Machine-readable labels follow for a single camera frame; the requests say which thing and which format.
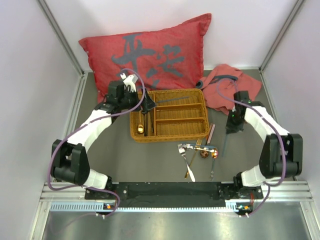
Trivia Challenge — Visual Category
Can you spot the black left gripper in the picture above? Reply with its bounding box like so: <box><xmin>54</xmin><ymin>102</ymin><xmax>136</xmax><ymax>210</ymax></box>
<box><xmin>118</xmin><ymin>87</ymin><xmax>157</xmax><ymax>112</ymax></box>

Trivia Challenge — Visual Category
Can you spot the copper spoon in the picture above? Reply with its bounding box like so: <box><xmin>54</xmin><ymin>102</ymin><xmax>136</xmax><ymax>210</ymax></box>
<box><xmin>199</xmin><ymin>148</ymin><xmax>210</xmax><ymax>159</ymax></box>

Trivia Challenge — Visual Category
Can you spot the red cushion with characters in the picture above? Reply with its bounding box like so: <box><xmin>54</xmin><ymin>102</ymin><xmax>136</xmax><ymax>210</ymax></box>
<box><xmin>78</xmin><ymin>13</ymin><xmax>212</xmax><ymax>102</ymax></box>

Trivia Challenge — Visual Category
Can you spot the aluminium front rail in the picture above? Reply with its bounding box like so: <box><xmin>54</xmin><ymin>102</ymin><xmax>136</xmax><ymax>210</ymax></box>
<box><xmin>40</xmin><ymin>181</ymin><xmax>313</xmax><ymax>215</ymax></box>

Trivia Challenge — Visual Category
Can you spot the purple cable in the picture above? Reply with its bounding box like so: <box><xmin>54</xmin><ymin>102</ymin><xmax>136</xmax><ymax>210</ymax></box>
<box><xmin>216</xmin><ymin>77</ymin><xmax>287</xmax><ymax>218</ymax></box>
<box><xmin>47</xmin><ymin>67</ymin><xmax>146</xmax><ymax>191</ymax></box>

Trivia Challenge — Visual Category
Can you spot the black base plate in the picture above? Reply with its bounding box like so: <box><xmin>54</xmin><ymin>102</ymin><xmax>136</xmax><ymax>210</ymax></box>
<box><xmin>84</xmin><ymin>181</ymin><xmax>263</xmax><ymax>203</ymax></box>

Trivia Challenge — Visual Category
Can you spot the pink handled spoon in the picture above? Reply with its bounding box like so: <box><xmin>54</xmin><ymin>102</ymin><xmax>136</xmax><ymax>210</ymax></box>
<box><xmin>205</xmin><ymin>123</ymin><xmax>216</xmax><ymax>146</ymax></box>

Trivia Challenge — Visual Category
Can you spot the pink crumpled cloth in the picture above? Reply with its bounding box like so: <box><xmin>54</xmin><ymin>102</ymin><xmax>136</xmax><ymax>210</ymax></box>
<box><xmin>197</xmin><ymin>64</ymin><xmax>262</xmax><ymax>115</ymax></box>

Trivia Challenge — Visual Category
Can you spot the blue chopstick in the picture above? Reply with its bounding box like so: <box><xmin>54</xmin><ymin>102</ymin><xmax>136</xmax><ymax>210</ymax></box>
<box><xmin>221</xmin><ymin>133</ymin><xmax>229</xmax><ymax>157</ymax></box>
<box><xmin>156</xmin><ymin>96</ymin><xmax>189</xmax><ymax>104</ymax></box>

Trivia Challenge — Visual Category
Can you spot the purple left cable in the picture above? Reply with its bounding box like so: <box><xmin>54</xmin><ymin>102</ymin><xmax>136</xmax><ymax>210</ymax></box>
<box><xmin>47</xmin><ymin>67</ymin><xmax>146</xmax><ymax>191</ymax></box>

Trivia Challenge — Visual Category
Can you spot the gold fork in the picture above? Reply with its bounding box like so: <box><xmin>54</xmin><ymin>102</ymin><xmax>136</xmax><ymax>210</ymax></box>
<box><xmin>184</xmin><ymin>138</ymin><xmax>203</xmax><ymax>179</ymax></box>

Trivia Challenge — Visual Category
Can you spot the gold spoon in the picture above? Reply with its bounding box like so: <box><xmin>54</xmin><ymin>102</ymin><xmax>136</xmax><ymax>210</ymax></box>
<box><xmin>137</xmin><ymin>111</ymin><xmax>145</xmax><ymax>135</ymax></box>

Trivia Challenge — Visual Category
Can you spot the black oval spoon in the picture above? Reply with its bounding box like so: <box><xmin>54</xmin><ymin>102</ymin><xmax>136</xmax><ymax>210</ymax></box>
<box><xmin>147</xmin><ymin>112</ymin><xmax>153</xmax><ymax>137</ymax></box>

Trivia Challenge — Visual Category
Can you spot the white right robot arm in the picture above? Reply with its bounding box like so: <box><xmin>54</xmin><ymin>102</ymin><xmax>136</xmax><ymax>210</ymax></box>
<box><xmin>225</xmin><ymin>91</ymin><xmax>303</xmax><ymax>198</ymax></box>

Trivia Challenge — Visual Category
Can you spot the wicker cutlery tray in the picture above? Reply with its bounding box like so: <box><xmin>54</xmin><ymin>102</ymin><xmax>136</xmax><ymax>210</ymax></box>
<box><xmin>130</xmin><ymin>88</ymin><xmax>210</xmax><ymax>143</ymax></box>

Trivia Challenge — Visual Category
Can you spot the black round spoon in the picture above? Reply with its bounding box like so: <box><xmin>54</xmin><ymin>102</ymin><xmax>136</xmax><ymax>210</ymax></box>
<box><xmin>149</xmin><ymin>111</ymin><xmax>155</xmax><ymax>135</ymax></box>

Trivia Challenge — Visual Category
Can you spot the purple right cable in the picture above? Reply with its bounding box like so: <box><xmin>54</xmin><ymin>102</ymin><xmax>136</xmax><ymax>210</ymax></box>
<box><xmin>216</xmin><ymin>77</ymin><xmax>287</xmax><ymax>218</ymax></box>

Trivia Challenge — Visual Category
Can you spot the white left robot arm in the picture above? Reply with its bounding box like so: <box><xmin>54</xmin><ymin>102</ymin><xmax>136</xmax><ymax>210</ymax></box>
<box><xmin>47</xmin><ymin>70</ymin><xmax>156</xmax><ymax>199</ymax></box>

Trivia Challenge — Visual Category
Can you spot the silver fork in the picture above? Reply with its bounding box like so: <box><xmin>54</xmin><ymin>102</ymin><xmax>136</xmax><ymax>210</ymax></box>
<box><xmin>177</xmin><ymin>143</ymin><xmax>196</xmax><ymax>182</ymax></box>

